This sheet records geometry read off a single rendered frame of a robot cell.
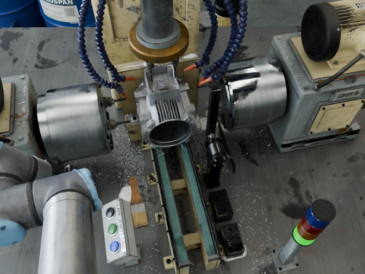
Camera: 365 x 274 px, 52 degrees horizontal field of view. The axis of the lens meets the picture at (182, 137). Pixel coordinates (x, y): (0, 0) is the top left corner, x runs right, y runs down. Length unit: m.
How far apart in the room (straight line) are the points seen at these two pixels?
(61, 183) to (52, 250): 0.18
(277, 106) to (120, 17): 0.61
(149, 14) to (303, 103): 0.60
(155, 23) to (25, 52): 1.06
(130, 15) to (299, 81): 0.61
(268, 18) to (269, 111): 2.17
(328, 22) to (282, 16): 2.26
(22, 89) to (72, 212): 0.72
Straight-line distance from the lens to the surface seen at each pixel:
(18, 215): 0.77
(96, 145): 1.24
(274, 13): 3.49
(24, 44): 2.06
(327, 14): 1.24
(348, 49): 1.34
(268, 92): 1.29
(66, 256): 0.58
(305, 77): 1.32
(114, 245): 1.07
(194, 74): 1.39
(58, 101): 1.24
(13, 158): 0.86
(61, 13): 2.84
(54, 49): 1.98
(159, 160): 1.35
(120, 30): 1.36
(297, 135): 1.49
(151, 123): 1.23
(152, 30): 1.08
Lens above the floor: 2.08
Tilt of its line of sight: 56 degrees down
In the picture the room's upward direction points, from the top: straight up
